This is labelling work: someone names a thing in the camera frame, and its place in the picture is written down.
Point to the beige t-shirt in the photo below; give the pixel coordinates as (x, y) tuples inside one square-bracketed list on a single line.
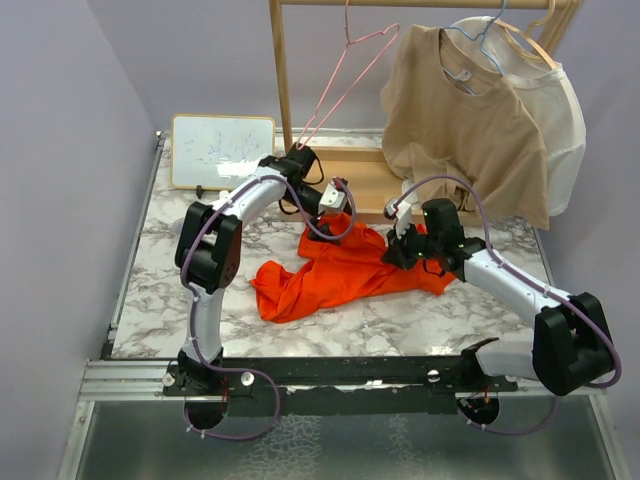
[(459, 131)]

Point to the wooden clothes rack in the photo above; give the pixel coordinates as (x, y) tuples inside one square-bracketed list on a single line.
[(366, 165)]

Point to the aluminium table frame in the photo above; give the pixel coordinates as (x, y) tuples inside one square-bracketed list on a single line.
[(125, 428)]

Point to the white t-shirt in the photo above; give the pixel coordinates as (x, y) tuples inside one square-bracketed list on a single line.
[(550, 99)]

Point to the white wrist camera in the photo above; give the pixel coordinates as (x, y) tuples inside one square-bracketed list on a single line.
[(333, 200), (400, 213)]

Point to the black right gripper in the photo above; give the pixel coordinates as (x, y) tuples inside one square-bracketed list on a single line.
[(396, 252)]

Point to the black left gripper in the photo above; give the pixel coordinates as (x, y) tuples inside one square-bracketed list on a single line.
[(323, 228)]

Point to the wooden hanger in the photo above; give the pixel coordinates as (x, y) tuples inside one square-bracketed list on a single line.
[(522, 43)]

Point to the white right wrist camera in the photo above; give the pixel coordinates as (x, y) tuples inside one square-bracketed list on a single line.
[(400, 213)]

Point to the small whiteboard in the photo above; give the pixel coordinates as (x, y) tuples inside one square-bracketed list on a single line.
[(216, 152)]

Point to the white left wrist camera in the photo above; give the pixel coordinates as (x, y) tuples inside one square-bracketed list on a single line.
[(333, 200)]

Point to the blue wire hanger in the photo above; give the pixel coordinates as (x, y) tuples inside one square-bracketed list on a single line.
[(480, 39)]

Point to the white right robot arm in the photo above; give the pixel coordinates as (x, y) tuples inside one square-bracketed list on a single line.
[(570, 346)]

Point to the black mounting rail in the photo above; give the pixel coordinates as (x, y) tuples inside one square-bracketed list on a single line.
[(328, 386)]

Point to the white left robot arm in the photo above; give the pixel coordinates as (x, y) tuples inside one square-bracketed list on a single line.
[(209, 247)]

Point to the orange t-shirt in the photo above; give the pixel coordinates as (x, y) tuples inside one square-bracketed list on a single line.
[(337, 274)]

